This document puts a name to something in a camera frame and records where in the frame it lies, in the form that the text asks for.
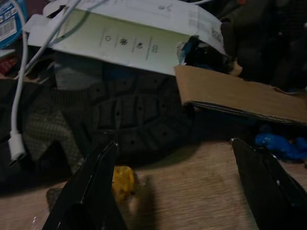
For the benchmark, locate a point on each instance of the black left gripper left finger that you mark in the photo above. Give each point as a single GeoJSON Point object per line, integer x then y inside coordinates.
{"type": "Point", "coordinates": [88, 191]}

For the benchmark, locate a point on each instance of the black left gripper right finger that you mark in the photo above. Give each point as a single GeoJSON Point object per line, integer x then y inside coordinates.
{"type": "Point", "coordinates": [263, 187]}

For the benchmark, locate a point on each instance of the brown corrugated cardboard piece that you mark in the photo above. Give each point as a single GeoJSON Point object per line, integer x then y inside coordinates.
{"type": "Point", "coordinates": [239, 95]}

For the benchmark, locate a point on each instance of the yellow crumpled wrapper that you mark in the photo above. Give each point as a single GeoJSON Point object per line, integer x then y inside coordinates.
{"type": "Point", "coordinates": [123, 183]}

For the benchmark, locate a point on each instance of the blue and white round package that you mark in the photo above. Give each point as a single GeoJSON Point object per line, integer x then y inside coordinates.
{"type": "Point", "coordinates": [10, 21]}

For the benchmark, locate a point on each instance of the black rubber shoe sole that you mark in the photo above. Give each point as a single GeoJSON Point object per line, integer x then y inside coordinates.
{"type": "Point", "coordinates": [134, 112]}

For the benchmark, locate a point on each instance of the white and green product box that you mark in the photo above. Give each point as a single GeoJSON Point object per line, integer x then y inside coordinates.
{"type": "Point", "coordinates": [124, 36]}

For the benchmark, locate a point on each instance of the dark clothing pile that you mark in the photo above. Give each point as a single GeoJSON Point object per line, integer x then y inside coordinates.
{"type": "Point", "coordinates": [266, 38]}

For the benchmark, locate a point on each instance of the dark olive knitted cloth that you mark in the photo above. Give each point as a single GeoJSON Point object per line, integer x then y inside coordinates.
{"type": "Point", "coordinates": [43, 124]}

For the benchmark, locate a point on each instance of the blue crumpled plastic glove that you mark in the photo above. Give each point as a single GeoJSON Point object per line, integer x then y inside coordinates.
{"type": "Point", "coordinates": [278, 145]}

